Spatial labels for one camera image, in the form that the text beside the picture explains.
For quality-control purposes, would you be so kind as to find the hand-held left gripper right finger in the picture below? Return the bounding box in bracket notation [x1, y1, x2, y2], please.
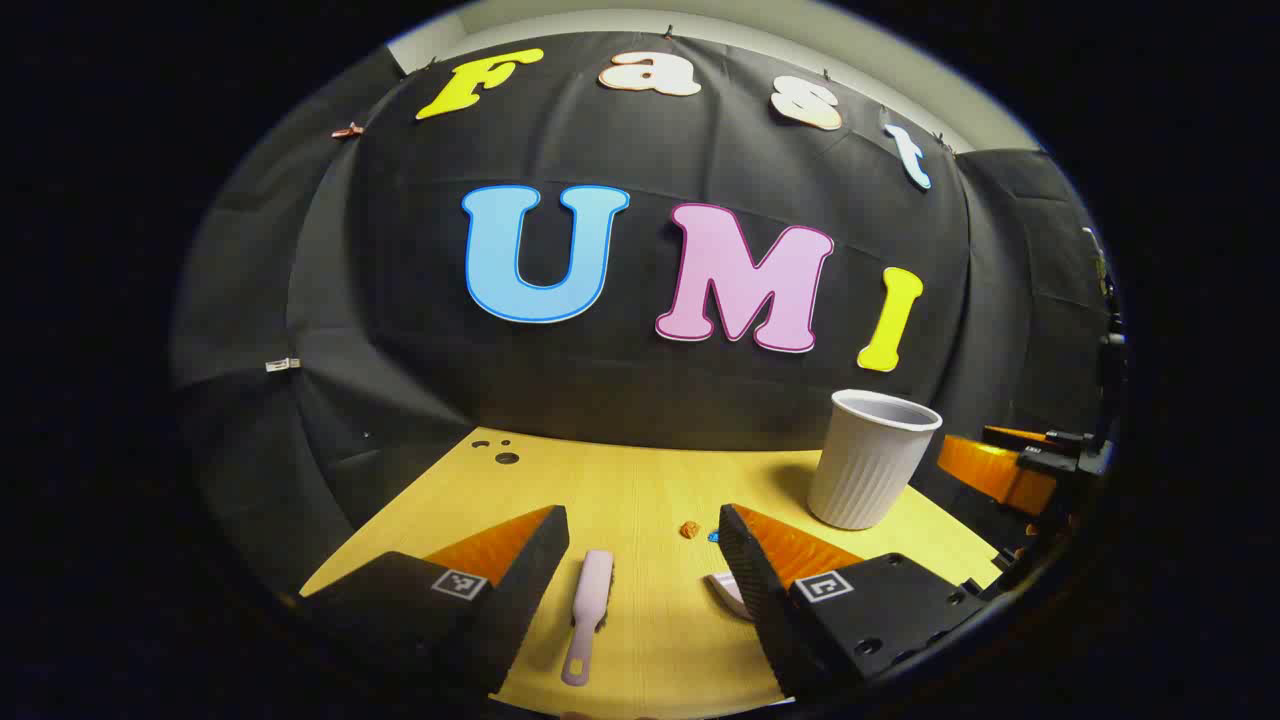
[718, 503, 989, 701]

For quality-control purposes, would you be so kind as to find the white ribbed garbage bin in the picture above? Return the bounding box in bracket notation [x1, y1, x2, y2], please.
[807, 389, 943, 531]

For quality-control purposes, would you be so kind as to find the small pink broom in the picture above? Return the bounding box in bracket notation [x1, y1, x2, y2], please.
[560, 549, 615, 688]

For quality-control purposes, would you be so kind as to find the pink dustpan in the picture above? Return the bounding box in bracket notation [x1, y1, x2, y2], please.
[706, 572, 756, 623]

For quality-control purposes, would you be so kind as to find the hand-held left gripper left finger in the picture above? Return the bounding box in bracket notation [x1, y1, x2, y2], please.
[298, 504, 571, 698]

